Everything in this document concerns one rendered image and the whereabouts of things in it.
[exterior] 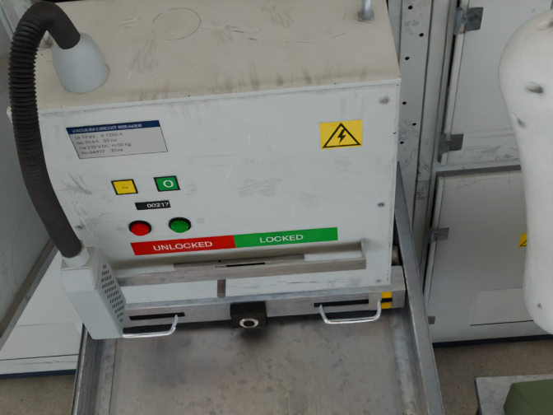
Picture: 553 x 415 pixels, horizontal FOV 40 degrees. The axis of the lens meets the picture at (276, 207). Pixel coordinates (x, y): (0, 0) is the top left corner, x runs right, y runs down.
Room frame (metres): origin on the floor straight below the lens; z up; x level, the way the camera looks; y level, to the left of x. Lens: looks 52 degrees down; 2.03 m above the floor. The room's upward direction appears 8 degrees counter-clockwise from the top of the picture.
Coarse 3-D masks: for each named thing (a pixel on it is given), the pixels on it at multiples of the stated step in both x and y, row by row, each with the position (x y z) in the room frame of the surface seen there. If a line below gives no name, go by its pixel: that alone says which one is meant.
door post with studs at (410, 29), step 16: (400, 0) 1.01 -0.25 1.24; (416, 0) 1.00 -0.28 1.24; (400, 16) 1.01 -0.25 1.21; (416, 16) 1.00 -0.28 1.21; (400, 32) 1.01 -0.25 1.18; (416, 32) 1.00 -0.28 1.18; (400, 48) 1.01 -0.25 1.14; (416, 48) 1.00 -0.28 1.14; (400, 64) 1.00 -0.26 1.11; (416, 64) 1.00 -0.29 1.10; (416, 80) 1.00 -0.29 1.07; (416, 96) 1.00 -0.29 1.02; (400, 112) 1.00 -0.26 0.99; (416, 112) 1.00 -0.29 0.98; (400, 128) 1.00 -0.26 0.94; (416, 128) 1.00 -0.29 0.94; (400, 144) 1.00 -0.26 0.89; (416, 144) 1.00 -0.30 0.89; (400, 160) 1.00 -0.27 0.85
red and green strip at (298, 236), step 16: (160, 240) 0.70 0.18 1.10; (176, 240) 0.69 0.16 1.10; (192, 240) 0.69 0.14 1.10; (208, 240) 0.69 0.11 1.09; (224, 240) 0.69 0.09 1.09; (240, 240) 0.69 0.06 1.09; (256, 240) 0.68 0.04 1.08; (272, 240) 0.68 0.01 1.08; (288, 240) 0.68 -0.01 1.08; (304, 240) 0.68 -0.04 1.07; (320, 240) 0.67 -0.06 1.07
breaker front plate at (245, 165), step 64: (64, 128) 0.70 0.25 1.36; (192, 128) 0.69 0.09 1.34; (256, 128) 0.68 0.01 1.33; (384, 128) 0.67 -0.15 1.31; (64, 192) 0.71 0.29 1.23; (192, 192) 0.69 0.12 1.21; (256, 192) 0.68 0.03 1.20; (320, 192) 0.68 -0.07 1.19; (384, 192) 0.67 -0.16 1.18; (128, 256) 0.70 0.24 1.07; (192, 256) 0.69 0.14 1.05; (256, 256) 0.68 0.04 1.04; (320, 256) 0.68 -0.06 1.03; (384, 256) 0.67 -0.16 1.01
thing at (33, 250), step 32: (0, 0) 1.04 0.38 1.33; (0, 32) 1.04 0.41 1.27; (0, 64) 1.00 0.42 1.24; (0, 96) 0.96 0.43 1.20; (0, 128) 0.96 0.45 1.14; (0, 160) 0.92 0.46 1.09; (0, 192) 0.89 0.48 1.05; (0, 224) 0.86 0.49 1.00; (32, 224) 0.92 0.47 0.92; (0, 256) 0.83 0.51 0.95; (32, 256) 0.88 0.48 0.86; (0, 288) 0.79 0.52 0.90; (32, 288) 0.81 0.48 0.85; (0, 320) 0.76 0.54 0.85
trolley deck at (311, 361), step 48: (192, 336) 0.67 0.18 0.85; (240, 336) 0.65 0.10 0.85; (288, 336) 0.64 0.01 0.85; (336, 336) 0.63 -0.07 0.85; (384, 336) 0.61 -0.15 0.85; (144, 384) 0.59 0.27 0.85; (192, 384) 0.58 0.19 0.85; (240, 384) 0.56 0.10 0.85; (288, 384) 0.55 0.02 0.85; (336, 384) 0.54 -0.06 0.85; (384, 384) 0.53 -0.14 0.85; (432, 384) 0.51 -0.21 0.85
